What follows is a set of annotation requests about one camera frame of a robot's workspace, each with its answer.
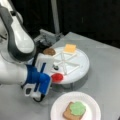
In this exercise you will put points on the toast bread slice front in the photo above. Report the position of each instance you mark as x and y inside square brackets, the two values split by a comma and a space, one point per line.
[69, 116]

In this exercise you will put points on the green lettuce piece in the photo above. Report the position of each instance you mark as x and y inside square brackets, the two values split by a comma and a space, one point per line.
[77, 108]

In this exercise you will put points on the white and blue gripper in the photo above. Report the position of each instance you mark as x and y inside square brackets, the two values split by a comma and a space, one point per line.
[38, 80]

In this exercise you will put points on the white divided round tray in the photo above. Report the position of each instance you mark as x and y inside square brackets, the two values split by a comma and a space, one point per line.
[73, 67]

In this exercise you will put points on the brown round meat patty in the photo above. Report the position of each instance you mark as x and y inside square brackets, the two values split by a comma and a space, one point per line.
[49, 51]

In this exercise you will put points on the white paper plate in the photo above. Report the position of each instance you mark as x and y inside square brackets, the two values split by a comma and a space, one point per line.
[92, 108]

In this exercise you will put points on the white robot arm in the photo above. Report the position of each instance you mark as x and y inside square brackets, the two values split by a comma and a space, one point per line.
[19, 62]

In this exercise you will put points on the red tomato slice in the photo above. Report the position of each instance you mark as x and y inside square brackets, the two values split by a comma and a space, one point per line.
[57, 77]

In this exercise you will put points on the yellow cheese slice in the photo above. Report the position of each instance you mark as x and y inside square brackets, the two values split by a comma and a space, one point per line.
[69, 48]

